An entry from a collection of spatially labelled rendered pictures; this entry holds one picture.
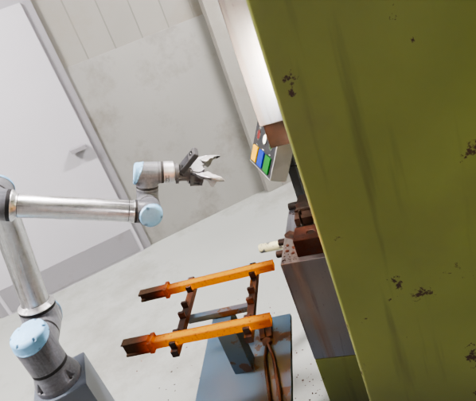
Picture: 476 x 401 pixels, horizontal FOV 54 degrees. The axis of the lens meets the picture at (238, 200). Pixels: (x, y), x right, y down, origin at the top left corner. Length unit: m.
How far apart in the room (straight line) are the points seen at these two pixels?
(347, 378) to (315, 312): 0.34
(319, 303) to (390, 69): 0.91
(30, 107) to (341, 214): 2.99
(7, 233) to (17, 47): 2.03
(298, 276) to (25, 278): 1.10
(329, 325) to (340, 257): 0.55
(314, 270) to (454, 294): 0.47
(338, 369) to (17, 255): 1.31
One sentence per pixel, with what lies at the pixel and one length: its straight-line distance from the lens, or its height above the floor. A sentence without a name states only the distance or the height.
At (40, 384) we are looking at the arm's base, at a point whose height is 0.67.
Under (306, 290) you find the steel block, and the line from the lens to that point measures 1.65.
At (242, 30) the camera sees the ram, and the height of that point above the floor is 1.65.
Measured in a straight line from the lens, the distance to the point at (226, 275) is 1.47.
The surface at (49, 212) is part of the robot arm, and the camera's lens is 1.82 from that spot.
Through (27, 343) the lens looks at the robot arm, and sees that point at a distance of 2.02.
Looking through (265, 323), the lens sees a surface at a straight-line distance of 1.26.
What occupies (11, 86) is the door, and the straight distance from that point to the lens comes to 3.81.
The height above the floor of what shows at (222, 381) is 0.73.
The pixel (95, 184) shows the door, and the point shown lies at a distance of 3.94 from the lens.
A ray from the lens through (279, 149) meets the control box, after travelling 2.06.
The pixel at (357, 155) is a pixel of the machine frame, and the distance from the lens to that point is 1.10.
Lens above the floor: 1.79
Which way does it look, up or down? 24 degrees down
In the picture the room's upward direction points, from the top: 21 degrees counter-clockwise
